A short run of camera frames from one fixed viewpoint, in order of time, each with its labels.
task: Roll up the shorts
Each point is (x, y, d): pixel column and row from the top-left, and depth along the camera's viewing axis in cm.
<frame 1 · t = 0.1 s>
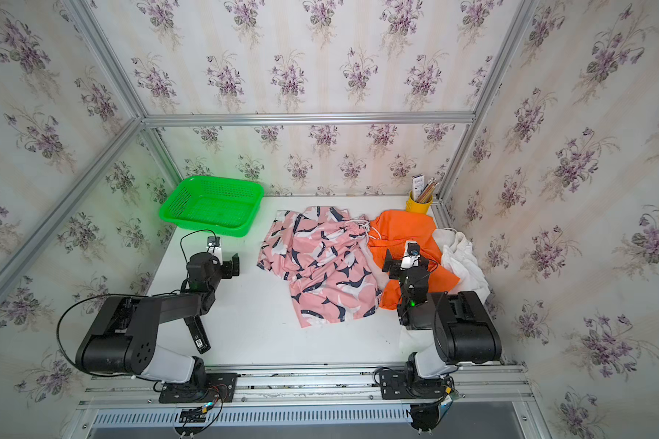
left hand: (223, 255, 93), fingers open
right hand: (405, 251, 90), fingers open
pink shark print shorts: (324, 254, 100), point 2 cm above the table
orange shorts: (391, 230, 107), point 3 cm above the table
white cloth garment: (459, 258, 98), point 4 cm above the table
green plastic basket: (219, 205, 119), on the table
yellow pen cup: (417, 207, 110), point 7 cm above the table
black remote-like device: (199, 333, 82), point 2 cm above the table
pencils in cup: (421, 193, 109), point 11 cm above the table

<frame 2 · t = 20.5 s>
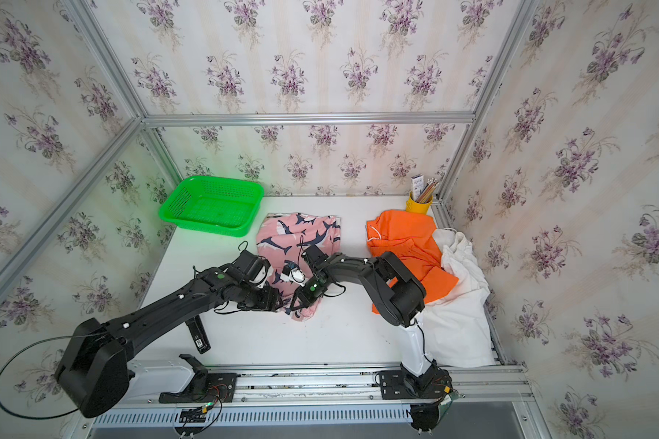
left hand: (277, 306, 81), fingers open
right hand: (296, 307, 88), fingers closed
pink shark print shorts: (282, 238, 105), point 2 cm above the table
the other named things where they were.

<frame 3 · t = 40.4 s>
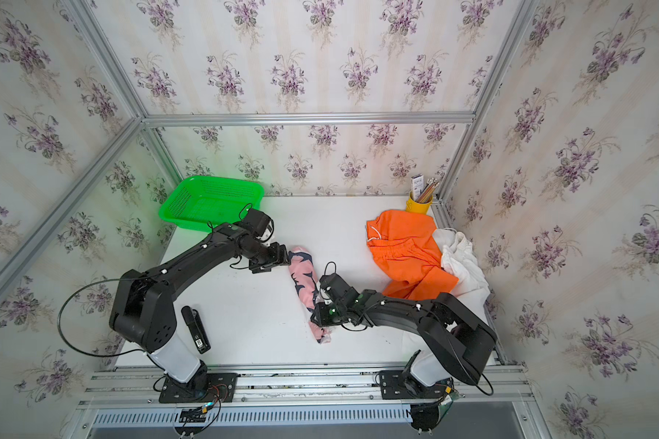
left hand: (286, 266, 86), fingers open
right hand: (316, 320, 83), fingers open
pink shark print shorts: (305, 277, 92), point 4 cm above the table
the other named things where they were.

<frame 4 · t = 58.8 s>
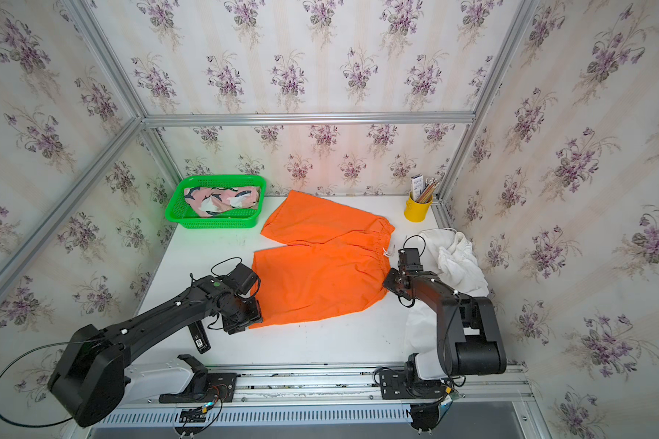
left hand: (261, 325, 81), fingers open
right hand: (391, 283, 94), fingers closed
pink shark print shorts: (210, 201, 112), point 6 cm above the table
orange shorts: (330, 260, 101), on the table
the other named things where they were.

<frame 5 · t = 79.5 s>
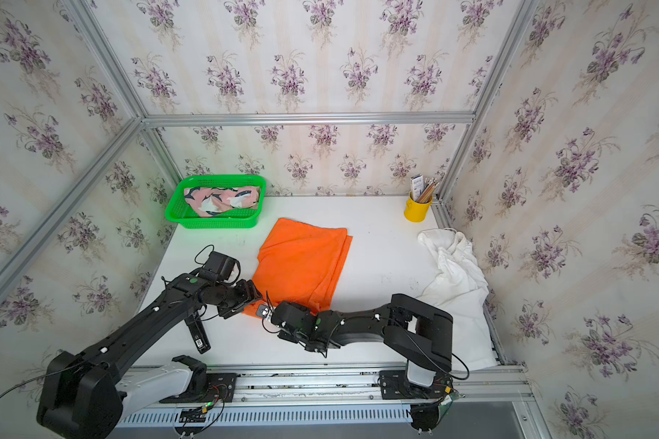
left hand: (257, 301, 81), fingers open
right hand: (285, 315, 83), fingers closed
orange shorts: (301, 262, 100), on the table
the other named things where they were.

